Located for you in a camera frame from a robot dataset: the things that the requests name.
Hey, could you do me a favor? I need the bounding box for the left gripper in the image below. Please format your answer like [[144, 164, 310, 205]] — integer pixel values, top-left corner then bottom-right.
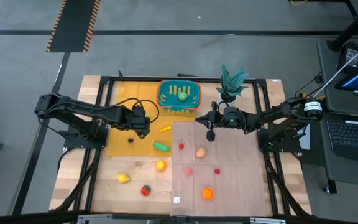
[[124, 105, 151, 140]]

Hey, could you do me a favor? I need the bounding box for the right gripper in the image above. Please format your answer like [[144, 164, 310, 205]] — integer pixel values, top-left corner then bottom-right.
[[195, 101, 245, 142]]

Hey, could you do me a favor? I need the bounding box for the green toy pea pod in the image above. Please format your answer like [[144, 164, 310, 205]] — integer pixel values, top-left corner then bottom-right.
[[153, 141, 171, 153]]

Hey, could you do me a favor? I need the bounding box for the yellow toy lemon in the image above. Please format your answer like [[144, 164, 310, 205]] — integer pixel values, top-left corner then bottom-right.
[[116, 172, 131, 184]]

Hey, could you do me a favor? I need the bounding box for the ridged orange toy tangerine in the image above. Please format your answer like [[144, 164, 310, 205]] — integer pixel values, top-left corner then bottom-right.
[[201, 187, 214, 201]]

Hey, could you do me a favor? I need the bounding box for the yellow cloth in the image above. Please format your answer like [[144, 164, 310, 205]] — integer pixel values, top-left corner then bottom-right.
[[106, 81, 198, 157]]

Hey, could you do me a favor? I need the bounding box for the snake plant in white pot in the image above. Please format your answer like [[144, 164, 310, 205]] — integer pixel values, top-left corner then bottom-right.
[[216, 64, 250, 104]]

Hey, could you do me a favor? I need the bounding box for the teal basket with orange rim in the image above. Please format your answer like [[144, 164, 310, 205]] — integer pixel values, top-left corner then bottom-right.
[[156, 79, 203, 112]]

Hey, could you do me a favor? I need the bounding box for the beige cloth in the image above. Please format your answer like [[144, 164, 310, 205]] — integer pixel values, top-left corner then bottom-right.
[[170, 120, 269, 217]]

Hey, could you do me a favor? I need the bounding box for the pale blue white box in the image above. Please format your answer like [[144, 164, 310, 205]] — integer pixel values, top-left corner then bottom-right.
[[298, 124, 312, 151]]

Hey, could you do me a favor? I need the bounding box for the black hazard-striped floor mat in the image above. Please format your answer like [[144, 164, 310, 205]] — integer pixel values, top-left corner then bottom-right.
[[45, 0, 101, 53]]

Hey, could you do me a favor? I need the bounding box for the black laptop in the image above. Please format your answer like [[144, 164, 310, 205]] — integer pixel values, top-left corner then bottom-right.
[[326, 118, 358, 166]]

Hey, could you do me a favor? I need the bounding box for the grey side table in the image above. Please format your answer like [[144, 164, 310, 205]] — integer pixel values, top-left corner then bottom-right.
[[317, 40, 358, 194]]

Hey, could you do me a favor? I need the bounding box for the black power adapter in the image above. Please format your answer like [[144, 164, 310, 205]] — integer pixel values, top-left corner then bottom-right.
[[337, 42, 358, 74]]

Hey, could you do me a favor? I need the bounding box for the black tripod stand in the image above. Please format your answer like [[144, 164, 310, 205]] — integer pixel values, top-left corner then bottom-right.
[[326, 0, 358, 52]]

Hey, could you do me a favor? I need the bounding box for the black aluminium table frame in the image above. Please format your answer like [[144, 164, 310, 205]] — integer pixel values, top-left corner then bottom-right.
[[0, 73, 358, 224]]

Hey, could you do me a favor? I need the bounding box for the silver aluminium bracket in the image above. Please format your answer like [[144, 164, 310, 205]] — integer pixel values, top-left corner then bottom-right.
[[249, 217, 287, 224], [77, 213, 113, 224]]

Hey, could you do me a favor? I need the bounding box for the white cable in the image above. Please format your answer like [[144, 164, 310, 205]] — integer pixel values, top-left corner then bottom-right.
[[312, 36, 358, 99]]

